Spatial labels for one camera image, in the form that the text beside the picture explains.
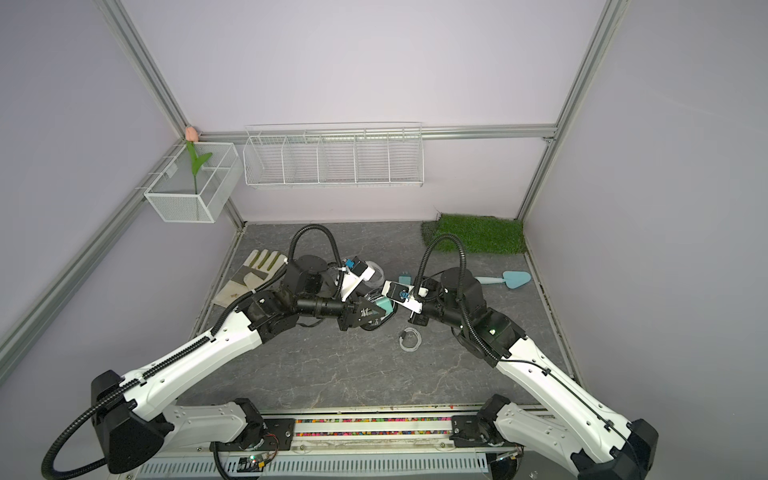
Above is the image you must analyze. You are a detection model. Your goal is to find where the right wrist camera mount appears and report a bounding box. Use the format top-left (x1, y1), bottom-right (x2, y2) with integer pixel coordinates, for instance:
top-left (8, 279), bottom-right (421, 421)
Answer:
top-left (382, 281), bottom-right (427, 314)

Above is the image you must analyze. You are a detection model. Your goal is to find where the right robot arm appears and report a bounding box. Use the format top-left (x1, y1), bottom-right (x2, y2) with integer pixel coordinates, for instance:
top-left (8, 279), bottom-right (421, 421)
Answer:
top-left (396, 234), bottom-right (659, 479)

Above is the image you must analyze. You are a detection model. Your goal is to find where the white mesh wall basket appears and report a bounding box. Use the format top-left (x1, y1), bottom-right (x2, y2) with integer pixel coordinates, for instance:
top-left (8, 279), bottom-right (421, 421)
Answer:
top-left (144, 142), bottom-right (244, 224)

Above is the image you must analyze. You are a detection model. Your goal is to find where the artificial pink tulip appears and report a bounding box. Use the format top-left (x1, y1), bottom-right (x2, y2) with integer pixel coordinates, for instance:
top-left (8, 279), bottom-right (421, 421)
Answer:
top-left (185, 126), bottom-right (212, 194)

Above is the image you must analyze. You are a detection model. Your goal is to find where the green artificial grass mat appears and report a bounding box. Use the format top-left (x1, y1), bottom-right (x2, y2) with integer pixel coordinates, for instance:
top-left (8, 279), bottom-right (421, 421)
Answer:
top-left (421, 213), bottom-right (528, 255)

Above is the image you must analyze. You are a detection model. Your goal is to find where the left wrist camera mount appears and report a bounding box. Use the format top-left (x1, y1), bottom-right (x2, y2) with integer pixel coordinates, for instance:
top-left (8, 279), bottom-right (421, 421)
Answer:
top-left (340, 257), bottom-right (375, 302)

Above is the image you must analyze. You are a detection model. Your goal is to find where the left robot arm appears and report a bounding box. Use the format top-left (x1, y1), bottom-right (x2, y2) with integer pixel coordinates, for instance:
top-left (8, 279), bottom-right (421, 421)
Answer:
top-left (41, 224), bottom-right (388, 479)

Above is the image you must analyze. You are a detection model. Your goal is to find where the teal garden trowel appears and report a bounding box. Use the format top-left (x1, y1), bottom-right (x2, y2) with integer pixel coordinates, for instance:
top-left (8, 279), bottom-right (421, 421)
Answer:
top-left (476, 271), bottom-right (532, 290)

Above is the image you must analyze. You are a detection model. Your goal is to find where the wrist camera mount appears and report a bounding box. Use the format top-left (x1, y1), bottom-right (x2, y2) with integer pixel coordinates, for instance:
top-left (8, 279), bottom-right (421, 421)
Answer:
top-left (340, 257), bottom-right (375, 302)
top-left (382, 281), bottom-right (427, 314)

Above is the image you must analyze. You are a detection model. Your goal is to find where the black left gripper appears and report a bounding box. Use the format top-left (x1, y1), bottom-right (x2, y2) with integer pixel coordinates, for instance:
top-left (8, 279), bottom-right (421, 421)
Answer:
top-left (298, 290), bottom-right (385, 332)

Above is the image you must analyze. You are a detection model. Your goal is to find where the white wire wall shelf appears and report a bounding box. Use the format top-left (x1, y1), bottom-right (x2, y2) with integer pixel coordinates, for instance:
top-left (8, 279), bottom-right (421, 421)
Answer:
top-left (243, 122), bottom-right (425, 188)

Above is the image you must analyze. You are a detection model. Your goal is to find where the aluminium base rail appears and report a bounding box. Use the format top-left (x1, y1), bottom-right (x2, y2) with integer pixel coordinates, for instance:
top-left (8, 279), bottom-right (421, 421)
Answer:
top-left (119, 407), bottom-right (625, 457)

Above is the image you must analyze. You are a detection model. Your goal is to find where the beige gardening glove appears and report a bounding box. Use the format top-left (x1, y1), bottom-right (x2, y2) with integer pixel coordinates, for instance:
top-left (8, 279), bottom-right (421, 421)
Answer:
top-left (213, 249), bottom-right (287, 307)

